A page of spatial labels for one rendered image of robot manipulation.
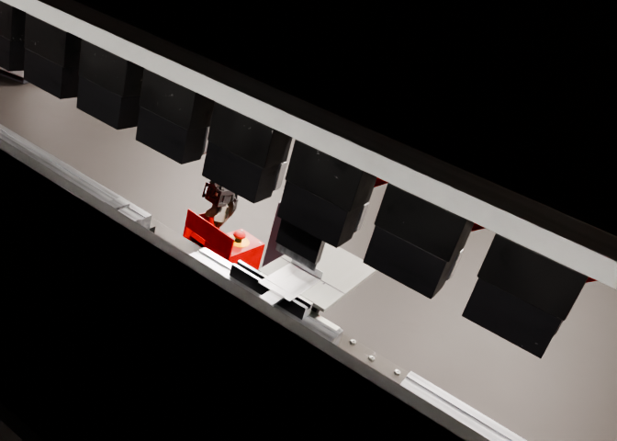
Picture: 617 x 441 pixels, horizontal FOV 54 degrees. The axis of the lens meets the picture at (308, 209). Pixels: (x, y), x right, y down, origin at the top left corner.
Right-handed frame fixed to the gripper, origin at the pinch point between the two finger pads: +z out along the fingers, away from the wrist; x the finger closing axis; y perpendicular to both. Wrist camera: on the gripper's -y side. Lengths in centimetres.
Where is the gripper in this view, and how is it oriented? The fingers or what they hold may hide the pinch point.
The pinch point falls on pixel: (218, 223)
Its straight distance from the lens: 192.9
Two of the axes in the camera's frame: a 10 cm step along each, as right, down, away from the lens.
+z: -3.0, 8.8, 3.6
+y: -5.9, 1.3, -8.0
